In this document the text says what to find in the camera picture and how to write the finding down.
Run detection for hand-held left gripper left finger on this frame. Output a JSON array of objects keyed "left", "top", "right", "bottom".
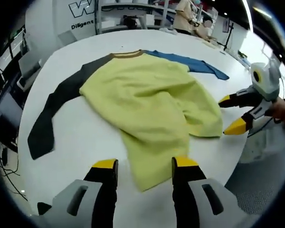
[{"left": 51, "top": 158, "right": 119, "bottom": 228}]

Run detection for black backpack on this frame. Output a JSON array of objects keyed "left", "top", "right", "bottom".
[{"left": 123, "top": 15, "right": 140, "bottom": 29}]

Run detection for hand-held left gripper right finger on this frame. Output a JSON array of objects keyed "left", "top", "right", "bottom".
[{"left": 171, "top": 156, "right": 239, "bottom": 228}]

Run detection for black tripod stand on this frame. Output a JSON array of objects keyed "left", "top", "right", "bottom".
[{"left": 224, "top": 20, "right": 235, "bottom": 51}]

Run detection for grey metal shelving rack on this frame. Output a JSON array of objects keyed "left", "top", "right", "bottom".
[{"left": 95, "top": 0, "right": 176, "bottom": 34}]

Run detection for person's right hand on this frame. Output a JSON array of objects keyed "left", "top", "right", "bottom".
[{"left": 266, "top": 97, "right": 285, "bottom": 124}]

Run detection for beige folded cloth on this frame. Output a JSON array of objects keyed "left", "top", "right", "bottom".
[{"left": 201, "top": 40, "right": 219, "bottom": 50}]

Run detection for yellow blue grey garment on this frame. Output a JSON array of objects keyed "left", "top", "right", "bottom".
[{"left": 27, "top": 49, "right": 230, "bottom": 192}]

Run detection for grey mesh office chair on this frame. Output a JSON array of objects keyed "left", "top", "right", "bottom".
[{"left": 224, "top": 123, "right": 285, "bottom": 214}]

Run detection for black floor cables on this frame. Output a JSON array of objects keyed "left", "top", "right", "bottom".
[{"left": 0, "top": 152, "right": 28, "bottom": 202}]

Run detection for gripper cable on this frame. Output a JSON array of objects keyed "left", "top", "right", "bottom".
[{"left": 248, "top": 117, "right": 275, "bottom": 138}]

